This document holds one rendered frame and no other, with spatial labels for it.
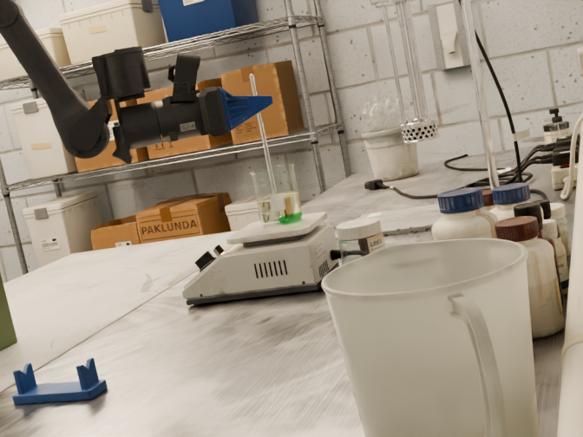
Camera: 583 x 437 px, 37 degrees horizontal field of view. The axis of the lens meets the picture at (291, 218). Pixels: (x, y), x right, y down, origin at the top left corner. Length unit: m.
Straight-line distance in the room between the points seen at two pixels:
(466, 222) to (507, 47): 2.62
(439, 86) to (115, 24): 1.30
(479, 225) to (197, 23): 2.67
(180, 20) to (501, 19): 1.25
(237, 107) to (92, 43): 2.49
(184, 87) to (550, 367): 0.62
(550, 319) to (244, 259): 0.48
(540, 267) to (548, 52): 2.71
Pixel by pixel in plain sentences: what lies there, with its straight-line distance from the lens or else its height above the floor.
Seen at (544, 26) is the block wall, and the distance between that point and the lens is 3.52.
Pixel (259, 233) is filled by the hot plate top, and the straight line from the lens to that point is 1.18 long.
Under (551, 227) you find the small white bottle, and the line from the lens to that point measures 0.97.
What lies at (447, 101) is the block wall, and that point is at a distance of 3.57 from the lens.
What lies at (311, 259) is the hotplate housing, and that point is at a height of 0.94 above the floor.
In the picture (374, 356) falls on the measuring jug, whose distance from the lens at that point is 0.52.
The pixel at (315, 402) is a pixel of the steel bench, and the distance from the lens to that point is 0.78.
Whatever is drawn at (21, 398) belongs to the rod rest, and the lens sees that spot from 0.99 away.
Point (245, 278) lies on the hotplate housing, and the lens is 1.19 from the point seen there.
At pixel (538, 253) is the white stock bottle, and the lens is 0.84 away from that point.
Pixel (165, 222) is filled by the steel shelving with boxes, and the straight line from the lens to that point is 3.56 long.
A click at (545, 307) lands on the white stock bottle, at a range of 0.85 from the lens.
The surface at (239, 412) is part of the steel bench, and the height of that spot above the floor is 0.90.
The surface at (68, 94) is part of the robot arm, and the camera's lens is 1.18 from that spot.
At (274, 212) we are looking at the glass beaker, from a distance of 1.19.
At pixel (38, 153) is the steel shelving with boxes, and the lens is 3.90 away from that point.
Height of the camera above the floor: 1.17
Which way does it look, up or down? 8 degrees down
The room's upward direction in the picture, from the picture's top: 11 degrees counter-clockwise
